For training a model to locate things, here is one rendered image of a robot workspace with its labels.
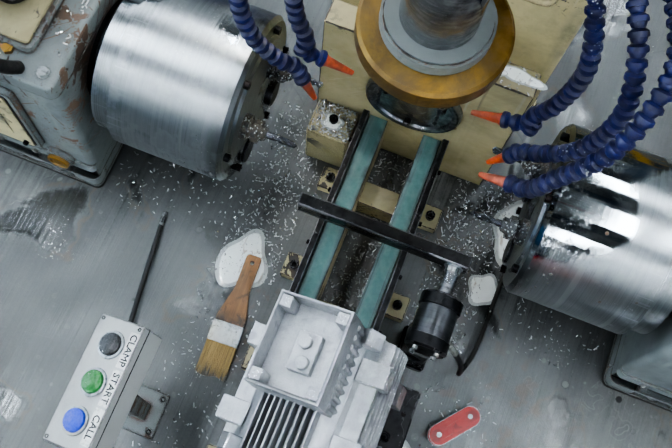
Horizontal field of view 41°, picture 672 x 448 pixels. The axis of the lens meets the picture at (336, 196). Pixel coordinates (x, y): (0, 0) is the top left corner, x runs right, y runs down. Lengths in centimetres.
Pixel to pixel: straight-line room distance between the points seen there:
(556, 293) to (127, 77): 63
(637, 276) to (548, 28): 36
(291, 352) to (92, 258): 49
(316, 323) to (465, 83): 35
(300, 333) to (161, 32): 43
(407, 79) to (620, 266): 38
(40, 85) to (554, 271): 70
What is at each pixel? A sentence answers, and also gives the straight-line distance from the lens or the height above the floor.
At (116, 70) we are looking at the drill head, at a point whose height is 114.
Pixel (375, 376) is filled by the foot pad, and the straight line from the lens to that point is 113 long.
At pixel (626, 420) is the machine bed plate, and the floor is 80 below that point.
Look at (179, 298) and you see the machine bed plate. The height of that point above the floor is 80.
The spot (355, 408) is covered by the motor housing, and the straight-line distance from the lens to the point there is 114.
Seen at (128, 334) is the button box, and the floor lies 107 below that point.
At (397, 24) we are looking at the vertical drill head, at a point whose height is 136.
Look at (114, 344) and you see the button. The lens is 117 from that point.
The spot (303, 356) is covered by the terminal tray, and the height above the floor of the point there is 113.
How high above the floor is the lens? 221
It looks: 71 degrees down
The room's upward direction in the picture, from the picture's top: 10 degrees clockwise
